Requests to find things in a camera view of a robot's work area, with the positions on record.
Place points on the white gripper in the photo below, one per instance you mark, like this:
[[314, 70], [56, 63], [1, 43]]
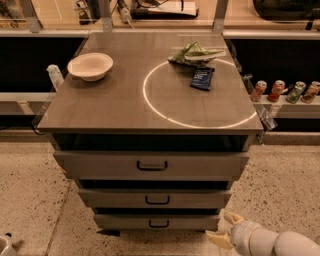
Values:
[[240, 234]]

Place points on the grey bottom drawer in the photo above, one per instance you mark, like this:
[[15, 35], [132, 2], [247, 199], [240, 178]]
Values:
[[157, 222]]

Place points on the grey drawer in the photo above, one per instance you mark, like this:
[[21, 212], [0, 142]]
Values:
[[171, 199], [152, 166], [157, 222]]

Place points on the grey drawer cabinet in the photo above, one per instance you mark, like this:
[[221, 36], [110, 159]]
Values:
[[147, 104]]

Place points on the grey middle drawer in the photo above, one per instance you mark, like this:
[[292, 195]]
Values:
[[171, 199]]

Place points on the grey top drawer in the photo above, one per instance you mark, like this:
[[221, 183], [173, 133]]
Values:
[[152, 166]]

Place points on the clear plastic side holder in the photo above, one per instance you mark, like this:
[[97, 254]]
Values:
[[264, 115]]

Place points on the red soda can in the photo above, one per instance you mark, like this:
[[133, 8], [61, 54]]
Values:
[[276, 91]]

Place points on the orange soda can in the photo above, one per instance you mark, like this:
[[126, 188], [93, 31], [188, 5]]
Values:
[[259, 89]]

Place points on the green soda can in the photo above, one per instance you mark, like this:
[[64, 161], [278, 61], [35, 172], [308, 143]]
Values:
[[295, 92]]

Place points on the dark blue snack packet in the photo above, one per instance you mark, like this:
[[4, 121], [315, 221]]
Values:
[[202, 78]]

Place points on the tan soda can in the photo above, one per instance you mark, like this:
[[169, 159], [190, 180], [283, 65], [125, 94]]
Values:
[[311, 92]]

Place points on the green chip bag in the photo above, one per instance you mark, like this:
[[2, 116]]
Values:
[[194, 55]]

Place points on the white bowl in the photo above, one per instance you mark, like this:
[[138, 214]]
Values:
[[90, 67]]

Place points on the white object floor corner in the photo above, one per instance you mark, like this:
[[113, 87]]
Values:
[[6, 246]]

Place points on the white bottle left side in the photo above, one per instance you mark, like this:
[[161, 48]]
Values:
[[55, 76]]

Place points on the black bag on shelf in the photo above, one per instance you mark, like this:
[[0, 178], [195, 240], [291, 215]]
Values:
[[287, 10]]

